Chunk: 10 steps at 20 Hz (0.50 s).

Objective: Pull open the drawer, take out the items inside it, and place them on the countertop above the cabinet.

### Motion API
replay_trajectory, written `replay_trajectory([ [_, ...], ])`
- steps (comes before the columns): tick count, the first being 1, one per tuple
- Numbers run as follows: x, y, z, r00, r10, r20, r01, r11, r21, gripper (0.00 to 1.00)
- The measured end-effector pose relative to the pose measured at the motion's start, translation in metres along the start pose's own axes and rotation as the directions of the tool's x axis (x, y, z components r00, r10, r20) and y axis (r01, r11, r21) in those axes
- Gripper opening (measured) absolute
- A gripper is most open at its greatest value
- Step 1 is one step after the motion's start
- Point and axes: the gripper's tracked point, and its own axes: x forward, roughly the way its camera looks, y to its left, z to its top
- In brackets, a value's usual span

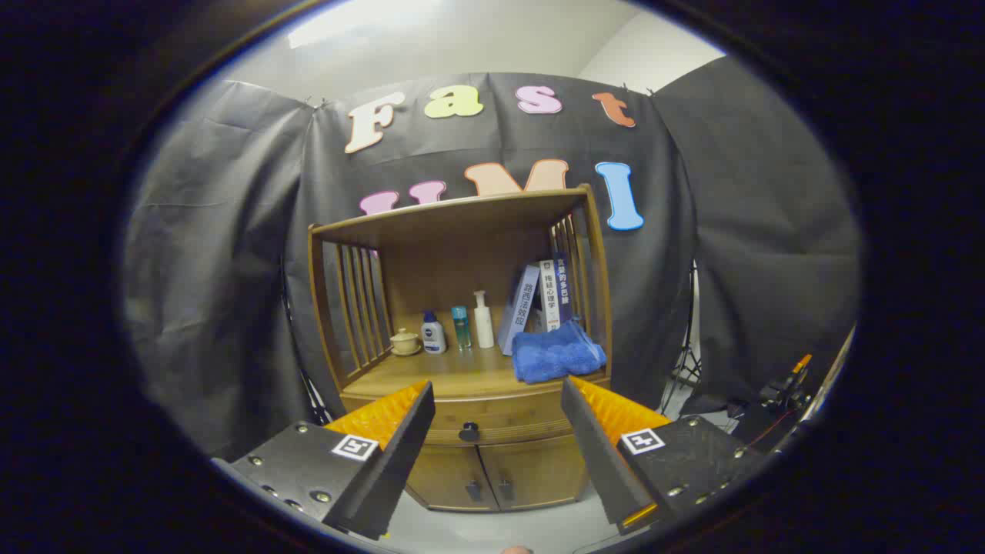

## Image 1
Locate wooden cabinet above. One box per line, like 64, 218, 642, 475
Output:
308, 183, 614, 513

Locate wooden drawer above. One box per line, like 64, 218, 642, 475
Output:
341, 382, 613, 447

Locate white spine book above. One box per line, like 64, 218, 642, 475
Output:
536, 259, 561, 333

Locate black device with orange tip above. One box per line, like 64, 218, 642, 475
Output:
731, 354, 815, 455

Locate black light stand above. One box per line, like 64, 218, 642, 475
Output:
281, 269, 333, 426
660, 262, 705, 416

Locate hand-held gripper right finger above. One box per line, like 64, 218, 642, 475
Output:
560, 375, 764, 536

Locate wooden cabinet door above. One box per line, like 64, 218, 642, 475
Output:
406, 445, 501, 512
479, 435, 589, 510

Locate lavender book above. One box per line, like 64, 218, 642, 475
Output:
497, 263, 543, 357

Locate white pump bottle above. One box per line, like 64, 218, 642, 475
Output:
472, 290, 496, 349

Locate white lotion bottle blue cap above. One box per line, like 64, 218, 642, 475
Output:
422, 310, 448, 355

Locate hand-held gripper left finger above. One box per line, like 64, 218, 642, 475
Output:
212, 379, 436, 541

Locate blue folded towel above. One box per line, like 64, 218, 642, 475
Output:
511, 319, 608, 385

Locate wooden countertop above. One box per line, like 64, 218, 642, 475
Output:
341, 342, 611, 401

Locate dark blue book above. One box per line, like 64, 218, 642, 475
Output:
553, 252, 575, 325

